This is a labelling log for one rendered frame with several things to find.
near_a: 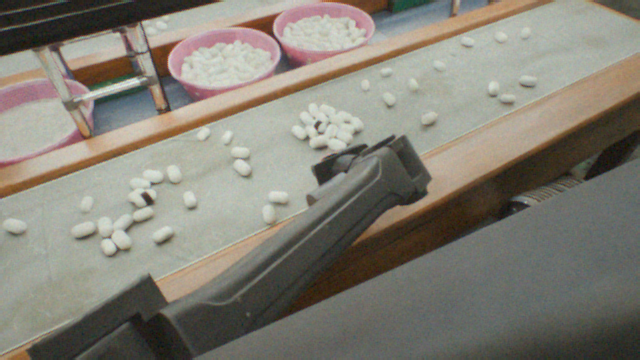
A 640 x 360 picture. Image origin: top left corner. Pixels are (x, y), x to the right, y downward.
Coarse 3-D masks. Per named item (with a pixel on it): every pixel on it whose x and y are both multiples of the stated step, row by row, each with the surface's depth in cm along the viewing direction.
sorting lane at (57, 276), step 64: (576, 0) 125; (384, 64) 100; (448, 64) 101; (512, 64) 101; (576, 64) 101; (256, 128) 84; (384, 128) 84; (448, 128) 84; (64, 192) 73; (128, 192) 73; (192, 192) 73; (256, 192) 73; (0, 256) 64; (64, 256) 64; (128, 256) 64; (192, 256) 64; (0, 320) 57; (64, 320) 57
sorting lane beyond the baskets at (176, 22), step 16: (240, 0) 125; (256, 0) 125; (272, 0) 125; (288, 0) 125; (176, 16) 118; (192, 16) 118; (208, 16) 118; (224, 16) 118; (160, 32) 111; (64, 48) 106; (80, 48) 106; (96, 48) 106; (0, 64) 101; (16, 64) 101; (32, 64) 101
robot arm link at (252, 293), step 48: (336, 192) 39; (384, 192) 42; (288, 240) 32; (336, 240) 35; (144, 288) 24; (240, 288) 27; (288, 288) 30; (48, 336) 20; (96, 336) 22; (144, 336) 27; (192, 336) 24; (240, 336) 26
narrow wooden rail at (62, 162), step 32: (512, 0) 119; (544, 0) 121; (416, 32) 106; (448, 32) 107; (320, 64) 96; (352, 64) 96; (224, 96) 88; (256, 96) 88; (128, 128) 81; (160, 128) 81; (192, 128) 84; (32, 160) 75; (64, 160) 75; (96, 160) 77; (0, 192) 71
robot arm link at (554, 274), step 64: (576, 192) 8; (448, 256) 9; (512, 256) 7; (576, 256) 6; (128, 320) 23; (320, 320) 10; (384, 320) 8; (448, 320) 7; (512, 320) 6; (576, 320) 5
